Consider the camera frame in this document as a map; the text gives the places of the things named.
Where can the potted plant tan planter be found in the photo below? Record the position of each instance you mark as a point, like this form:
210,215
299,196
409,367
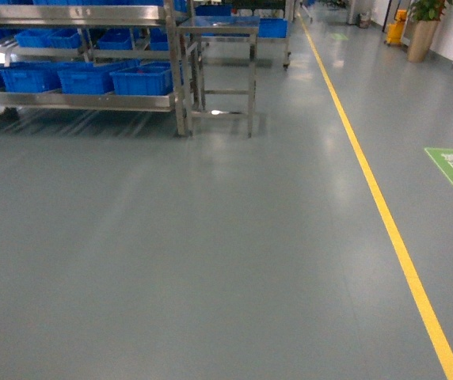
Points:
426,16

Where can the blue bin with red parts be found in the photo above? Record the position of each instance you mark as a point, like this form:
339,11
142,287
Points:
143,81

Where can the steel wheeled cart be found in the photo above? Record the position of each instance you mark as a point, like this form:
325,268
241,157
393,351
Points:
274,24

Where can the yellow mop bucket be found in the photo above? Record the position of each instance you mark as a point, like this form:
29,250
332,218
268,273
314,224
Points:
395,29

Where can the steel shelf rack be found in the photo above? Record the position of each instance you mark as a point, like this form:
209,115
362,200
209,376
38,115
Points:
59,54

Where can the stainless steel table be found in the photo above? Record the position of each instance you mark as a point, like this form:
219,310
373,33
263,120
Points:
219,62

